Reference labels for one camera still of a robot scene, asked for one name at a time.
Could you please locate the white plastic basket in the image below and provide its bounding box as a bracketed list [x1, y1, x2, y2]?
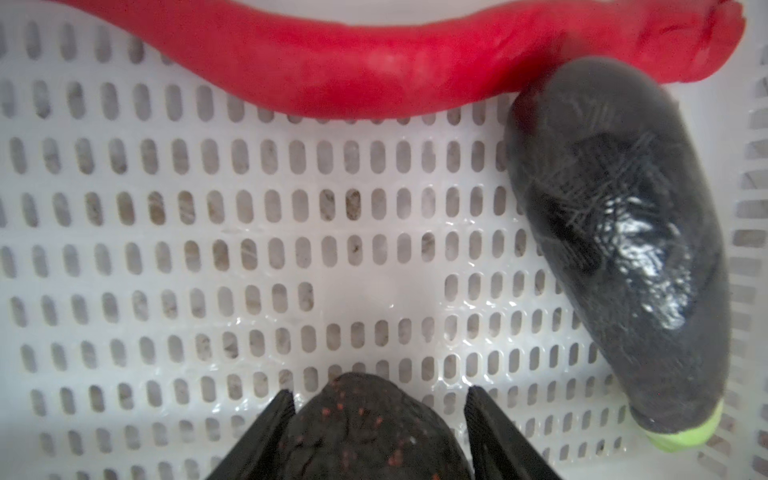
[1, 1, 767, 479]

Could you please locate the red toy chili pepper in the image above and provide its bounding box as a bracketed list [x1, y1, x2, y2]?
[76, 1, 746, 120]

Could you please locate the dark avocado toy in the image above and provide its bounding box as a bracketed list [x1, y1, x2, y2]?
[274, 372, 473, 479]

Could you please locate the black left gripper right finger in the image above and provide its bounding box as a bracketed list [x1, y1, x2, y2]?
[464, 386, 561, 480]

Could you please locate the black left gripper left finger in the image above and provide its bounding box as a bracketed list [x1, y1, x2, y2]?
[207, 390, 296, 480]

